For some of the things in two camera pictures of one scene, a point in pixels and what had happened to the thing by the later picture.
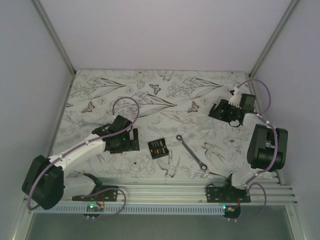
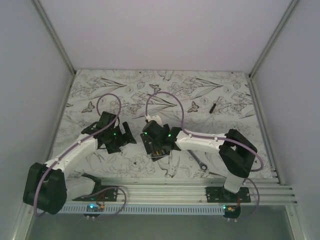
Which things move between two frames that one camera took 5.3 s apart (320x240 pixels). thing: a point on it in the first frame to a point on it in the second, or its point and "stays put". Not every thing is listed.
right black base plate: (227, 194) stays put
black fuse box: (158, 148) stays put
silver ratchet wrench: (203, 167) stays put
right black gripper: (223, 105) to (146, 140)
